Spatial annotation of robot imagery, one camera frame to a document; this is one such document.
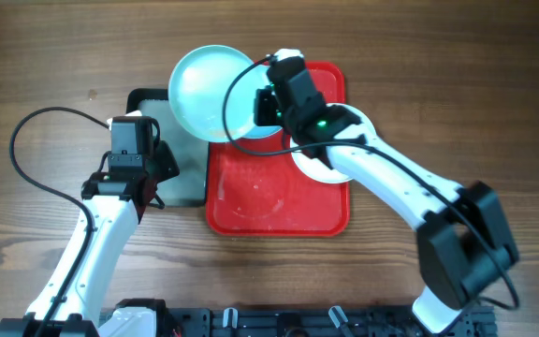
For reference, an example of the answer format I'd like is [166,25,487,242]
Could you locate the light blue plate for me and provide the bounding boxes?
[244,66,281,139]
[168,45,269,142]

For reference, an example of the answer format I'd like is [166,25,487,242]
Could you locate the white plate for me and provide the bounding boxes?
[291,103,377,184]

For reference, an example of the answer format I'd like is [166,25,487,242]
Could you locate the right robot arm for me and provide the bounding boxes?
[255,86,519,333]

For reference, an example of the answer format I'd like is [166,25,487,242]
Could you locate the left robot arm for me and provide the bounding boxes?
[0,141,181,336]

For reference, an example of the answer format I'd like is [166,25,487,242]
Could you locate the black water tray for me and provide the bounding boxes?
[126,88,209,207]

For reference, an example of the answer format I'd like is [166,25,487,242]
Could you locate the red plastic tray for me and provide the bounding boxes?
[205,60,351,238]

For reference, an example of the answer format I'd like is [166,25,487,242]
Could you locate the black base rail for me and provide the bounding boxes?
[100,304,499,337]

